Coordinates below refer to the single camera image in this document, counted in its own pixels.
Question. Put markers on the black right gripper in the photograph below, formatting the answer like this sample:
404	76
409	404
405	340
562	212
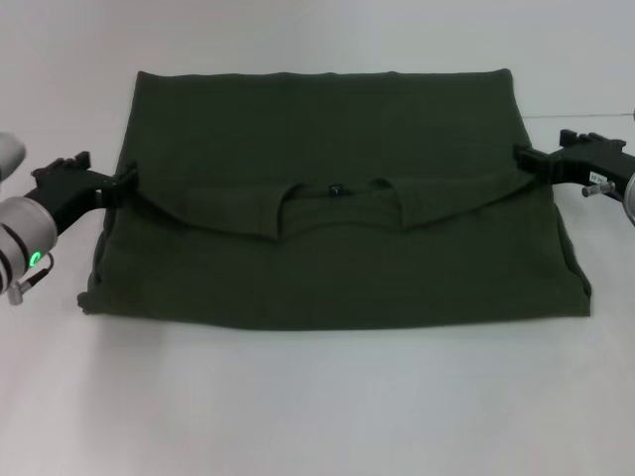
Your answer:
595	161

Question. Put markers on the dark green FREE! t-shirt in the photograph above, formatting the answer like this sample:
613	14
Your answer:
322	198

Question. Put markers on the white and silver right arm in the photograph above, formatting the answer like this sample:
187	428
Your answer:
631	198

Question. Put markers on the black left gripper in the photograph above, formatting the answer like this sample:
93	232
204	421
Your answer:
67	191

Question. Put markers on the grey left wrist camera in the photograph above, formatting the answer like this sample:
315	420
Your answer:
10	154

